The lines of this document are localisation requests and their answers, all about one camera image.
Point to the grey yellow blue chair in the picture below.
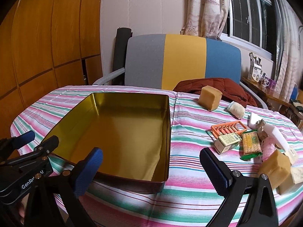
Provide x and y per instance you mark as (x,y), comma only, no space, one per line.
(146,61)

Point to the wooden side desk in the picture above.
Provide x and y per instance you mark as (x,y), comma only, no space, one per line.
(272,95)

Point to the purple box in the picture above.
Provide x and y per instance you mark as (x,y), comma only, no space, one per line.
(272,85)

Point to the pale striped curtain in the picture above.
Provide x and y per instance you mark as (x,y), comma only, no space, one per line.
(288,52)

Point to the cream cardboard box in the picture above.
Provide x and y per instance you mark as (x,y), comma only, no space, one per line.
(291,156)
(294,176)

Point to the red-brown jacket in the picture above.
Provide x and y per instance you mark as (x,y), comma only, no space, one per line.
(224,85)

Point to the white frame window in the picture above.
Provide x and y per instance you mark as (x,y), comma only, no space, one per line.
(246,16)

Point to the wooden wardrobe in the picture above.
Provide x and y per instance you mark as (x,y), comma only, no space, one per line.
(47,40)

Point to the beige sponge chunk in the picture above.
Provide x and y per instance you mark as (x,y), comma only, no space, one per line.
(274,167)

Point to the orange soap rack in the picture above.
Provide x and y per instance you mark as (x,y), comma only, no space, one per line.
(216,129)

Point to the green and white box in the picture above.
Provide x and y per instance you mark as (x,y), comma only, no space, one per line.
(226,143)

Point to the paper wrapper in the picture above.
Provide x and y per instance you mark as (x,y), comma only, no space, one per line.
(261,131)

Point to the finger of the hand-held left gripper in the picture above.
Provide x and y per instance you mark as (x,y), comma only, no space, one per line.
(23,138)
(48,145)

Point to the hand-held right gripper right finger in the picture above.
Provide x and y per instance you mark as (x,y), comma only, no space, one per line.
(217,172)

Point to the white printed mug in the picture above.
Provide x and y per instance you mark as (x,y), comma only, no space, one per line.
(264,82)

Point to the pink green striped tablecloth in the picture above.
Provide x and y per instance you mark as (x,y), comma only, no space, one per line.
(189,194)

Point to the dark green cloth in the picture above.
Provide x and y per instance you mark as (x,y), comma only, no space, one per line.
(297,106)

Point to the large white sponge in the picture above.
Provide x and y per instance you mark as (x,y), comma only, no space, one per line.
(277,137)

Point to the yellow sponge cube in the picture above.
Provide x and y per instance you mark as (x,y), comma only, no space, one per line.
(209,98)

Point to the gold metal tin container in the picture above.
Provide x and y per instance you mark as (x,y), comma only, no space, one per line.
(123,127)

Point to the starfish print curtain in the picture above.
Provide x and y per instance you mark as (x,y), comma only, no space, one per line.
(208,4)

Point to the person's left hand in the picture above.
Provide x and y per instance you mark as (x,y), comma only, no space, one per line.
(21,210)

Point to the small white sponge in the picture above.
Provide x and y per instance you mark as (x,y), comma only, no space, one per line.
(253,120)

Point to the green cracker packet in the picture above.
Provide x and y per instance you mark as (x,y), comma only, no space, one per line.
(251,144)

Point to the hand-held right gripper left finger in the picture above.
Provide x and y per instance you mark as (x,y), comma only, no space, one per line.
(94,165)

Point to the pink hair roller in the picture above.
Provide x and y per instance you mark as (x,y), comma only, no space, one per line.
(267,150)

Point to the white box of papers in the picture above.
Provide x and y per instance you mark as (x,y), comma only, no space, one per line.
(254,72)

